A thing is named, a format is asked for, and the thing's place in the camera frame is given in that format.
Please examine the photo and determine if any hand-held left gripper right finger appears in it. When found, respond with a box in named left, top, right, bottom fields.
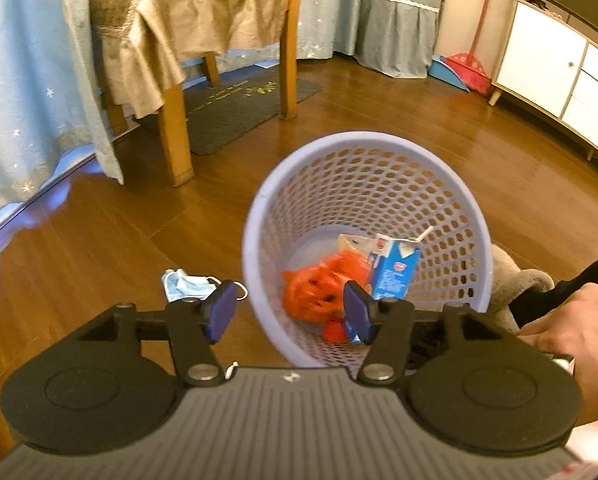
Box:
left=343, top=281, right=530, bottom=386

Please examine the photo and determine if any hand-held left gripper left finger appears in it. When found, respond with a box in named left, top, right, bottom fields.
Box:
left=54, top=280, right=238, bottom=389

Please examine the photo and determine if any red bottle cap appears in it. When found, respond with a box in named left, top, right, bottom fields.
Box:
left=323, top=317, right=348, bottom=344

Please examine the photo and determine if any red plastic bag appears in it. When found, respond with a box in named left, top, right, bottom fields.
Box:
left=281, top=251, right=372, bottom=322

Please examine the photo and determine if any blue milk carton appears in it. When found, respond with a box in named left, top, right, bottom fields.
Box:
left=366, top=232, right=423, bottom=301

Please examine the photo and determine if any purple mesh plastic basket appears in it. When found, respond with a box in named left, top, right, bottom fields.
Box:
left=241, top=131, right=495, bottom=369

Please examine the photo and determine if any person's right forearm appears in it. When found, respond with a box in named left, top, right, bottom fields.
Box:
left=508, top=249, right=598, bottom=322

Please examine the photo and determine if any person's right hand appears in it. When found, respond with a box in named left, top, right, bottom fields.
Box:
left=516, top=282, right=598, bottom=427

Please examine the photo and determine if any blue face mask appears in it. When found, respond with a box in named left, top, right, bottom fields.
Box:
left=160, top=268, right=250, bottom=304

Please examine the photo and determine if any person's right plush slipper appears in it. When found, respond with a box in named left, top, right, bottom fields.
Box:
left=488, top=242, right=556, bottom=335

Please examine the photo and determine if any dark grey door mat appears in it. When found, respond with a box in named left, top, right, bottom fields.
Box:
left=138, top=65, right=325, bottom=157

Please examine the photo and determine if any blue dustpan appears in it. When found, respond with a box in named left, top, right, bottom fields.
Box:
left=427, top=54, right=472, bottom=94

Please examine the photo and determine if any grey fabric furniture cover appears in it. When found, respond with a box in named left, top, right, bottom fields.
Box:
left=354, top=0, right=451, bottom=80

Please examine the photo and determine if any blue star curtain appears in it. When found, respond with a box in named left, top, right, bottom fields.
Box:
left=0, top=0, right=126, bottom=221
left=298, top=0, right=366, bottom=62

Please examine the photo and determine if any white wooden cabinet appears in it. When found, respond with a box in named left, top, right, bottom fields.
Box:
left=488, top=0, right=598, bottom=170

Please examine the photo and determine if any grey floor rail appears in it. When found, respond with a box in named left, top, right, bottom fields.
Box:
left=0, top=120, right=147, bottom=252

